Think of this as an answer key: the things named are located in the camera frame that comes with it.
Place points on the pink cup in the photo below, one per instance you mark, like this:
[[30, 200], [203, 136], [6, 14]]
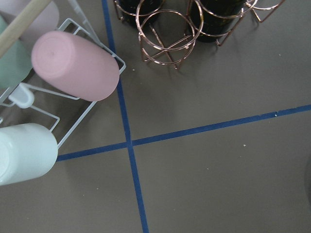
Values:
[[75, 65]]

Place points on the dark wine bottle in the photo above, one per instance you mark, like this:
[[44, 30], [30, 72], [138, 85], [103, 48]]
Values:
[[142, 7], [217, 17]]

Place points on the mint white cup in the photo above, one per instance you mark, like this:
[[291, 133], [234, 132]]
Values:
[[27, 151]]

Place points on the green cup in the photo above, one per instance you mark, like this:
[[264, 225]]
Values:
[[15, 65]]

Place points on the wooden rod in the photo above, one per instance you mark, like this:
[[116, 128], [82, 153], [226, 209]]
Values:
[[20, 24]]

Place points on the white wire cup rack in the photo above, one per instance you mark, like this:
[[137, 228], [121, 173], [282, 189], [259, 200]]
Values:
[[22, 94]]

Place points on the copper wire bottle rack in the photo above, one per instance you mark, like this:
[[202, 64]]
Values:
[[167, 36]]

